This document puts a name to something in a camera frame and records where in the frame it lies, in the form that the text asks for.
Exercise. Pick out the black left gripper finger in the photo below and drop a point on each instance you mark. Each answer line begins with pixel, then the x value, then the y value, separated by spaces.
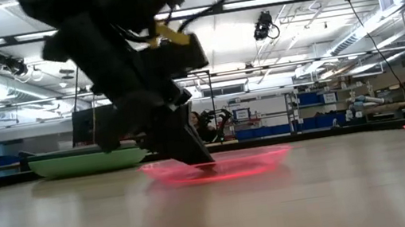
pixel 112 131
pixel 178 141

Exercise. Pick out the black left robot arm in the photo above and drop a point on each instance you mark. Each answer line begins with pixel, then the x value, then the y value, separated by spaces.
pixel 89 1

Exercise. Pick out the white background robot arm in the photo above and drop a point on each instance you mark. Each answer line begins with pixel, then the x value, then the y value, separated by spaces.
pixel 365 100

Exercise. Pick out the black background robot arm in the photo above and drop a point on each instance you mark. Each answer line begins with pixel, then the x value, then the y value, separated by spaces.
pixel 223 118

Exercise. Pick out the person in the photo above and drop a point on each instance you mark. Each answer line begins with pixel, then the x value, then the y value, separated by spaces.
pixel 197 124

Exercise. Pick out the large light green plate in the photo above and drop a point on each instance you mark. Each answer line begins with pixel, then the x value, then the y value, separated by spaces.
pixel 85 163

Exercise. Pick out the white framed sign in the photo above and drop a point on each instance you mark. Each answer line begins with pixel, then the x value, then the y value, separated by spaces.
pixel 241 114

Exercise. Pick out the yellow tag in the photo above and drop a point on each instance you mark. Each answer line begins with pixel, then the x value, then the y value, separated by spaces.
pixel 174 35

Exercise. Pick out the row of blue bins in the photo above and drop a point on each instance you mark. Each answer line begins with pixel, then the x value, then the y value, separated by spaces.
pixel 261 132

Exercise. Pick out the metal shelf rack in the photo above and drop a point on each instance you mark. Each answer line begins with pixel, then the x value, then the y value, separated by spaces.
pixel 293 114

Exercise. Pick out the white ceiling air vent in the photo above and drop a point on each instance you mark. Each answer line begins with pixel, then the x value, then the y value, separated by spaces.
pixel 386 0

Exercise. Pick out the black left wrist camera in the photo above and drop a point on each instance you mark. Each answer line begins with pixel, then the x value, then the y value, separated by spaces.
pixel 182 58

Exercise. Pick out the black overhead camera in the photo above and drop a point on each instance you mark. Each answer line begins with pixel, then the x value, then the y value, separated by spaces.
pixel 7 62
pixel 262 26

